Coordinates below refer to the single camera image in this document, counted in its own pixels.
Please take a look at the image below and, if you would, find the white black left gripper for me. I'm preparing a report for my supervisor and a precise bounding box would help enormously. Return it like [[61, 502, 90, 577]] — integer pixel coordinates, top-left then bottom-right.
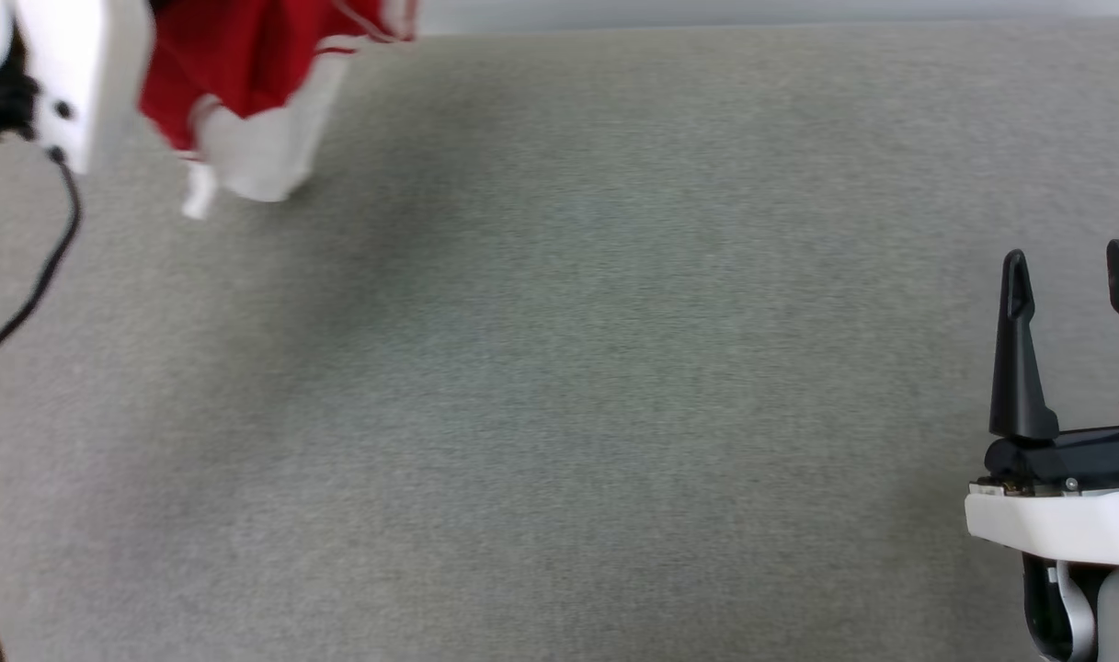
[[15, 0, 155, 176]]

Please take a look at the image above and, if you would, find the red white basketball jersey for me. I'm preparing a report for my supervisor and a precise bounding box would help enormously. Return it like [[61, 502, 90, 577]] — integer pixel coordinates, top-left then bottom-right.
[[139, 0, 419, 222]]

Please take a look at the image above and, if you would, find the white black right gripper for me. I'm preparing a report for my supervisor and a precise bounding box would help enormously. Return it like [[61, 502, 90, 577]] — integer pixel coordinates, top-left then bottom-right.
[[965, 239, 1119, 566]]

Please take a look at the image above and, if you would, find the grey fabric sofa cushion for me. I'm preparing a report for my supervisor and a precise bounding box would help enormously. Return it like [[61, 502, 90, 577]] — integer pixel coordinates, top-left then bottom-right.
[[0, 18, 1119, 662]]

